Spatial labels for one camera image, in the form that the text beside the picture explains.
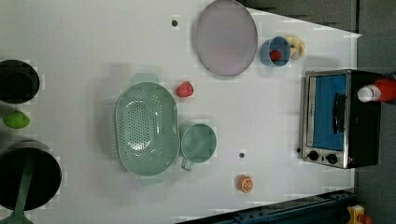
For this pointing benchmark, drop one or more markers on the red strawberry on table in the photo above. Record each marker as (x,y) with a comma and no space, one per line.
(185,89)

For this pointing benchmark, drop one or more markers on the grey round plate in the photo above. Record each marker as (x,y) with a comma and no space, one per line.
(226,38)

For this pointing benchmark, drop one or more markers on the green measuring cup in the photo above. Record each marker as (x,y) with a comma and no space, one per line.
(198,144)

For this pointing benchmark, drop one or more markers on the green colander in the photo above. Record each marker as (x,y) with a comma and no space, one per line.
(146,122)

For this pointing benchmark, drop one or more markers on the small black bowl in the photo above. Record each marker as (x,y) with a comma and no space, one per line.
(19,82)

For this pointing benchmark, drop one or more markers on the blue cup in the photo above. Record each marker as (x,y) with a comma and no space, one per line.
(277,43)

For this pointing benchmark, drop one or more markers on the red strawberry in cup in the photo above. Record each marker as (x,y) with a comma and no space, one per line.
(275,55)

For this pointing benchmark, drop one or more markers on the green ladle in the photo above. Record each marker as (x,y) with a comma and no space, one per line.
(18,216)

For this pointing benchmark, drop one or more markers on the red ketchup bottle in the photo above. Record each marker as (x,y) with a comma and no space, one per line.
(383,90)

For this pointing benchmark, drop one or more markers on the large black pot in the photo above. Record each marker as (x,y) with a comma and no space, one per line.
(46,179)

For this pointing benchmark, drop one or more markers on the yellow orange object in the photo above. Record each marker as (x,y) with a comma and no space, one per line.
(358,216)

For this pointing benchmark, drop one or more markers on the silver toaster oven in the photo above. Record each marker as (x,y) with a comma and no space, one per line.
(339,130)

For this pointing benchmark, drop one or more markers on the orange slice toy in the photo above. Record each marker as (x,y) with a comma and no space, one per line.
(245,184)

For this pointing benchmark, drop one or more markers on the green lime toy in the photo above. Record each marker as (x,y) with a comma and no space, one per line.
(16,120)

